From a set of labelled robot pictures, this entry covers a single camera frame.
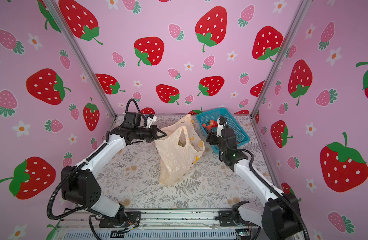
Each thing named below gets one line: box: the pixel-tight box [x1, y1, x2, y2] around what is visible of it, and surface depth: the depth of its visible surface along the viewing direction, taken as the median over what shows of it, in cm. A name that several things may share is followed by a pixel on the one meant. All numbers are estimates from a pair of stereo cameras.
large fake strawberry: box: [209, 119, 218, 128], surface depth 113 cm
